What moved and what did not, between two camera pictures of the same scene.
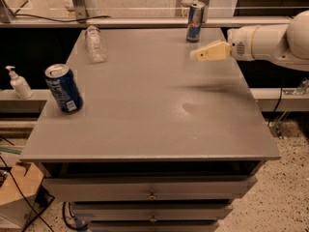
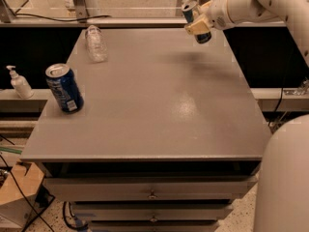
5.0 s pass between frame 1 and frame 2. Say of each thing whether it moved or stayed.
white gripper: moved
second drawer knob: stayed
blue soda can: stayed
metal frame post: stayed
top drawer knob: stayed
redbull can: moved
